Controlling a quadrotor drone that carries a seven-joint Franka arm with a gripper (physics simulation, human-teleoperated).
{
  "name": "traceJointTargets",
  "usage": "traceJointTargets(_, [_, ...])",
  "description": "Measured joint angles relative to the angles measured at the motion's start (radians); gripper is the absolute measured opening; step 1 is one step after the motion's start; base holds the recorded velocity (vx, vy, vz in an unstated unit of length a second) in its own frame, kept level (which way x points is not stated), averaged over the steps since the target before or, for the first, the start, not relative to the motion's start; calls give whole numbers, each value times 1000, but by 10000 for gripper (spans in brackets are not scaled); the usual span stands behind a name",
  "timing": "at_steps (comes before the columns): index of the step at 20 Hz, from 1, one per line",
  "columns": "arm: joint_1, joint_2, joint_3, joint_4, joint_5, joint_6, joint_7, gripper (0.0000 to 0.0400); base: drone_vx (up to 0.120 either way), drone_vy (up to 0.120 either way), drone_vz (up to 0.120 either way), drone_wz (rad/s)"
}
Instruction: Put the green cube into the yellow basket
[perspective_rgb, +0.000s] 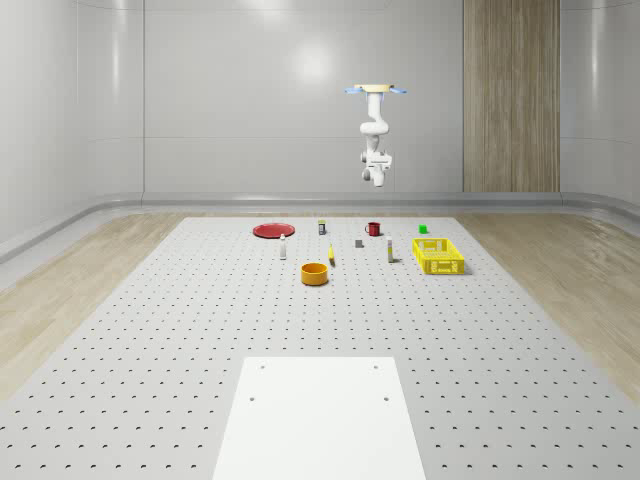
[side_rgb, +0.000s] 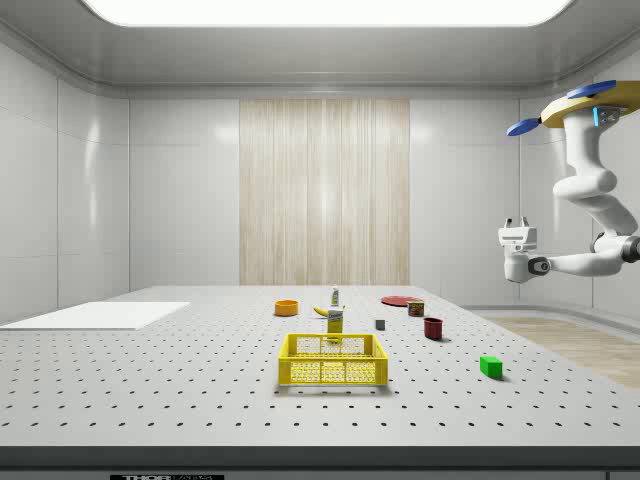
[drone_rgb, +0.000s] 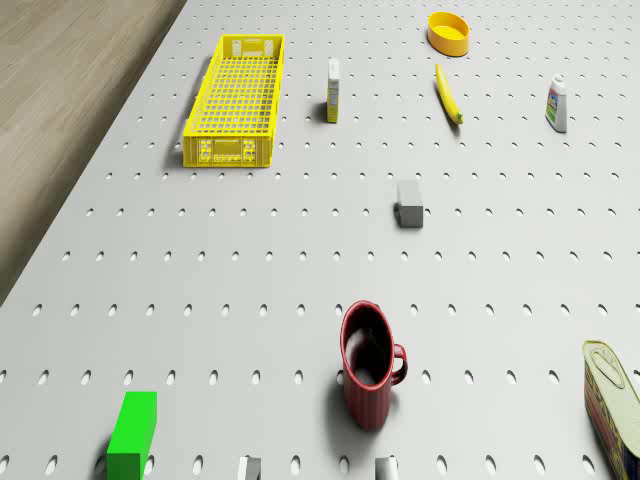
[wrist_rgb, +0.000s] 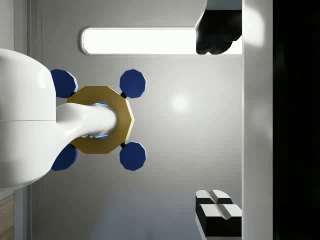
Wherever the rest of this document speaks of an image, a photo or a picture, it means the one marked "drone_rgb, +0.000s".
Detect small white bottle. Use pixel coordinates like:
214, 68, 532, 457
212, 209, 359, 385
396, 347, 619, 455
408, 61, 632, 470
544, 73, 569, 134

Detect grey cube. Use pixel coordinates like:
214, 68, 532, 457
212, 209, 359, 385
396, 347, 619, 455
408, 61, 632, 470
396, 180, 425, 229

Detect banana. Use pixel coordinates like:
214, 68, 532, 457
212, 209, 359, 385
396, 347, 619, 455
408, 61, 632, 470
434, 63, 464, 126

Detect red mug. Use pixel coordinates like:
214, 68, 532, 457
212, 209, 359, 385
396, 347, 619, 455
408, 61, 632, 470
340, 300, 409, 431

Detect yellow basket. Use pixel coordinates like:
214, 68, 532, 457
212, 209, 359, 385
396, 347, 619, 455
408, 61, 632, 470
182, 33, 286, 169

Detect green block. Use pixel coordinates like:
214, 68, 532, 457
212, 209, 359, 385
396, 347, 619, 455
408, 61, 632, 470
106, 391, 158, 480

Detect yellow bowl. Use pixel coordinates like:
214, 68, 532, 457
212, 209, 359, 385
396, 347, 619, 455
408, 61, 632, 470
427, 11, 472, 58

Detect white and yellow box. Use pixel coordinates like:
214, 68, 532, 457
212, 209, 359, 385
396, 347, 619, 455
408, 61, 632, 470
326, 58, 342, 124

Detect flat-sided can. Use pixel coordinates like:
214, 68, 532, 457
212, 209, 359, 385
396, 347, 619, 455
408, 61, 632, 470
582, 340, 640, 480

